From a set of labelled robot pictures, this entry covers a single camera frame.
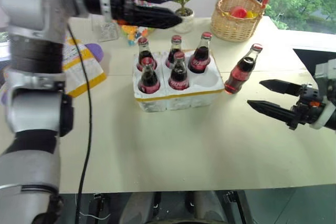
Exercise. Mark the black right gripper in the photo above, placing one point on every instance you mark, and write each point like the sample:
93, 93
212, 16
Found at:
307, 108

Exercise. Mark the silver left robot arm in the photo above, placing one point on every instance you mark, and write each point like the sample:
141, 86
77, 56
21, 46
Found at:
29, 85

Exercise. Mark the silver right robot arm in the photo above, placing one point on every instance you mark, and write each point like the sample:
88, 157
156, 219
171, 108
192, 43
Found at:
326, 77

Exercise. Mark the glass cola bottle red cap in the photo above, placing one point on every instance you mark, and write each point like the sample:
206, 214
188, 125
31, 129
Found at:
144, 51
148, 81
199, 60
237, 77
179, 77
175, 47

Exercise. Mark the white foam crate yellow tape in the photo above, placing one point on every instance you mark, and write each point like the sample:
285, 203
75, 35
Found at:
204, 87

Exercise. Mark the green plant in white pot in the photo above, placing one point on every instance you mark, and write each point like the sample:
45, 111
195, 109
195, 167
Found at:
183, 16

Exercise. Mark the colourful small toys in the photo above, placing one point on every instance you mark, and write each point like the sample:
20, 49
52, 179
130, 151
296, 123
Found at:
131, 32

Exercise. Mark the black flat panel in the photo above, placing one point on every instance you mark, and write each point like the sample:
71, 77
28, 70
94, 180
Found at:
309, 58

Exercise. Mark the purple soft object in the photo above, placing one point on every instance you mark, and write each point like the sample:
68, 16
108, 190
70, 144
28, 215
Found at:
95, 52

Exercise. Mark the red plastic toy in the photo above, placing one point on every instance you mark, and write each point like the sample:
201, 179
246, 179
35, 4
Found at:
238, 12

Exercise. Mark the yellow plastic toy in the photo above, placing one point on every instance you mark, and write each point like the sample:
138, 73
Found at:
251, 14

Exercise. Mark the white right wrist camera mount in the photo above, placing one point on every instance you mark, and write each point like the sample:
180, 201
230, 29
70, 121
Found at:
324, 115

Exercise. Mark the black table bracket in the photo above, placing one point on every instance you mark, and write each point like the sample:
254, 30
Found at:
230, 197
97, 197

